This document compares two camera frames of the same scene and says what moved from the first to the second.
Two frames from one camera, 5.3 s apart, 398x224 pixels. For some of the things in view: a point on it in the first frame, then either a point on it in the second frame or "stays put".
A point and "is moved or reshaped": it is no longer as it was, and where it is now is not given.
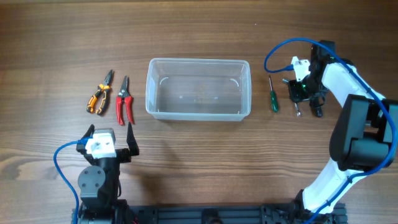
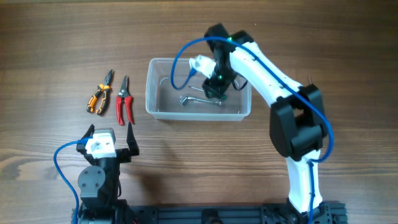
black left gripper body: (121, 154) stays put
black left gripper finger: (131, 140) stays put
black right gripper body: (298, 92) → (212, 88)
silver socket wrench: (298, 112) is moved or reshaped
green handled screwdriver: (273, 99) is moved or reshaped
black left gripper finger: (87, 132) stays put
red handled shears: (124, 96) stays put
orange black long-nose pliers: (104, 88) stays put
